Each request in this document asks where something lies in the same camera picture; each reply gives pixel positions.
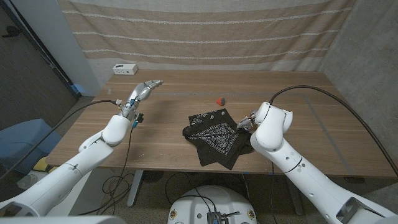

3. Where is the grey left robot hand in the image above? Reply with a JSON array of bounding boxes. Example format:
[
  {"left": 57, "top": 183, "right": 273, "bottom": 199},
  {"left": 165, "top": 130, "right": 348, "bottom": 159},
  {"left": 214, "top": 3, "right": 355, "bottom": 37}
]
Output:
[{"left": 117, "top": 79, "right": 164, "bottom": 121}]

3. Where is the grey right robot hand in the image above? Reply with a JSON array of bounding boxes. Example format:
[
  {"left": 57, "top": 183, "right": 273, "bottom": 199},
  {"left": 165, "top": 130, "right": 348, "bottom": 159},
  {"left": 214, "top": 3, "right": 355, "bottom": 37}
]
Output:
[{"left": 236, "top": 109, "right": 259, "bottom": 130}]

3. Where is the black paisley bandana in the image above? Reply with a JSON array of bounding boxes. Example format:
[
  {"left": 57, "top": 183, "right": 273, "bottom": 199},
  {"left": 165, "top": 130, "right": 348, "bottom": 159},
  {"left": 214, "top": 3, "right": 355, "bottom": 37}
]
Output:
[{"left": 182, "top": 108, "right": 254, "bottom": 171}]

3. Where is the white power strip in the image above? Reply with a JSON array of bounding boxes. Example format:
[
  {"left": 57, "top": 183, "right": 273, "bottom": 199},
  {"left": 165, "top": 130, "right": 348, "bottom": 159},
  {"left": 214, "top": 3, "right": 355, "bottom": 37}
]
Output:
[{"left": 112, "top": 63, "right": 139, "bottom": 76}]

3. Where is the beige striped backdrop cloth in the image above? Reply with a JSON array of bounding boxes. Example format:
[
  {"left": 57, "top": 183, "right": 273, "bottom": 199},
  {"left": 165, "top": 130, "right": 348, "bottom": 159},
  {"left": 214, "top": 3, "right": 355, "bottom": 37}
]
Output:
[{"left": 57, "top": 0, "right": 357, "bottom": 72}]

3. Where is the grey table leg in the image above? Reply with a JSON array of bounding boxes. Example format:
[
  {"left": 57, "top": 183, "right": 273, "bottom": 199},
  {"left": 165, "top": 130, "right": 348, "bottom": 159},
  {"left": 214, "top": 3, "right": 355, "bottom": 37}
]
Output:
[
  {"left": 287, "top": 183, "right": 304, "bottom": 216},
  {"left": 126, "top": 169, "right": 144, "bottom": 208}
]

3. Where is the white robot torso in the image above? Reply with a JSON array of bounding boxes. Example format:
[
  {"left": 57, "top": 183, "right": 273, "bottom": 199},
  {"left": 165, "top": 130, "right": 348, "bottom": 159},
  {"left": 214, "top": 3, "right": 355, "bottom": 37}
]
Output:
[{"left": 167, "top": 185, "right": 259, "bottom": 224}]

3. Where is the grey electronics box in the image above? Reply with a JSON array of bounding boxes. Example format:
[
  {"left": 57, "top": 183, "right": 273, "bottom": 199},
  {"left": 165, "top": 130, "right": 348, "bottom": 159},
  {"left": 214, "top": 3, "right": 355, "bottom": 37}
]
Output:
[{"left": 206, "top": 211, "right": 231, "bottom": 224}]

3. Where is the blue upholstered chair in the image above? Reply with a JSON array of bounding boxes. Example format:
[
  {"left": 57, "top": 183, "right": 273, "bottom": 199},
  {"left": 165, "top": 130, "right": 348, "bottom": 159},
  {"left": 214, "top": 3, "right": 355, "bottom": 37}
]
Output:
[{"left": 0, "top": 118, "right": 62, "bottom": 175}]

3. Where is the white sneaker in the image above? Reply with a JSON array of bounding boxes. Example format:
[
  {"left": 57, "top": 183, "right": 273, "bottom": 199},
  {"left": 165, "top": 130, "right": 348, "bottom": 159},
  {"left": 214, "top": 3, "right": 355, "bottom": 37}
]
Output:
[{"left": 15, "top": 174, "right": 38, "bottom": 190}]

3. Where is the thin black left wrist cable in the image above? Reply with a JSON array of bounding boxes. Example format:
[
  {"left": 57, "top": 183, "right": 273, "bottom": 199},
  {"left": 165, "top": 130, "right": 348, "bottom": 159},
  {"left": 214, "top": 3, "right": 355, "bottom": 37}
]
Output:
[{"left": 76, "top": 126, "right": 135, "bottom": 216}]

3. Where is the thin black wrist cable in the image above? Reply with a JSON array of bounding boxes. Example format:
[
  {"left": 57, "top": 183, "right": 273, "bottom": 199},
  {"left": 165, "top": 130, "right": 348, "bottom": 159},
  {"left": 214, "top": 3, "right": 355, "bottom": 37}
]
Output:
[
  {"left": 76, "top": 126, "right": 135, "bottom": 216},
  {"left": 270, "top": 161, "right": 278, "bottom": 224}
]

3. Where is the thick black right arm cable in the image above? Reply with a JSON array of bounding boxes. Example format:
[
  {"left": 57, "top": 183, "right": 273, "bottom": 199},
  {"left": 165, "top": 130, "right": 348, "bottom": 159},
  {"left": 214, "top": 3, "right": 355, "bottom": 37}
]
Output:
[{"left": 269, "top": 85, "right": 398, "bottom": 178}]

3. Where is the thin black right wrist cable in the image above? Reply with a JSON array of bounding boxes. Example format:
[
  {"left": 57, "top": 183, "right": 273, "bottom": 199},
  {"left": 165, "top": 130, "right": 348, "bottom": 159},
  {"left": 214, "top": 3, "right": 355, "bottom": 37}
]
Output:
[{"left": 270, "top": 161, "right": 278, "bottom": 224}]

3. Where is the black door frame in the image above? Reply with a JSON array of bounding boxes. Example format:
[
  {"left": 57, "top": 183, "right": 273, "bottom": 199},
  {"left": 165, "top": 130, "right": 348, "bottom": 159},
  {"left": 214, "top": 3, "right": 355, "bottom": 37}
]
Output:
[{"left": 0, "top": 0, "right": 82, "bottom": 100}]

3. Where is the thin black torso cable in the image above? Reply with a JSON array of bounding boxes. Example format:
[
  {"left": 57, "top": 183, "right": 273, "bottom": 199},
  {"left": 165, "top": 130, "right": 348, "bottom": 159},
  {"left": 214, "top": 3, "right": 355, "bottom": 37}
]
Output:
[{"left": 164, "top": 172, "right": 218, "bottom": 214}]

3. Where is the black door handle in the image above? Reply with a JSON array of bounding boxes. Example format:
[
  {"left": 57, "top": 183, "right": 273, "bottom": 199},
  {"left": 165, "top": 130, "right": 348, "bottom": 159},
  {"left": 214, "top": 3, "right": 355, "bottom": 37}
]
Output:
[{"left": 1, "top": 25, "right": 21, "bottom": 39}]

